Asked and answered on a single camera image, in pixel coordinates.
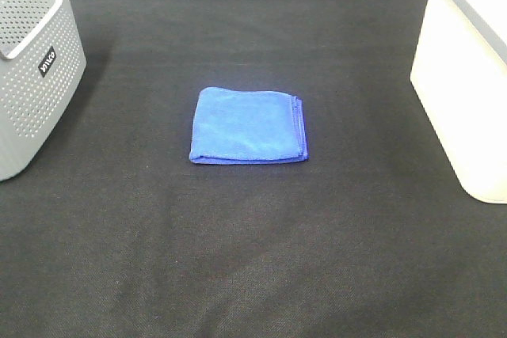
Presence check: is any white plastic storage bin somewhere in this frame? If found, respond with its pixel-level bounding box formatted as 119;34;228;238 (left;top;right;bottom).
410;0;506;203

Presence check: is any black table cloth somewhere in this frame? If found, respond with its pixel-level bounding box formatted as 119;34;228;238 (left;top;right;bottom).
1;0;506;337

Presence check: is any blue microfiber towel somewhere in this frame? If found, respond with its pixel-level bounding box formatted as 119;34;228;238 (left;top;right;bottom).
189;87;308;165

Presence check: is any grey perforated plastic basket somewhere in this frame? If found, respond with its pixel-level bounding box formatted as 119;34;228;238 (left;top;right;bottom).
1;0;86;180

